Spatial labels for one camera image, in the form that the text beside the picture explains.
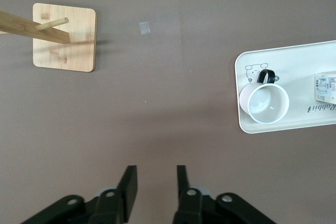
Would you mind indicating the small clear tape piece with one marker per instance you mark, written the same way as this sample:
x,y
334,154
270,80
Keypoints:
x,y
144,27

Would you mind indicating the blue and white milk carton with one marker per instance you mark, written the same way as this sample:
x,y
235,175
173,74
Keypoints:
x,y
326,87

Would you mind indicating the wooden cup stand with pegs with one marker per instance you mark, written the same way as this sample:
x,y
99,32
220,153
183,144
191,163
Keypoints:
x,y
78,56

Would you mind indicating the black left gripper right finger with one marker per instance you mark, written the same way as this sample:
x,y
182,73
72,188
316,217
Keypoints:
x,y
185,195

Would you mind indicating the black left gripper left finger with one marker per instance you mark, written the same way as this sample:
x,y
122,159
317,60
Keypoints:
x,y
130,192

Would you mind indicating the cream tray with rabbit print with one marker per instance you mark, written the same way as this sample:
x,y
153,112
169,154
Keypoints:
x,y
296,64

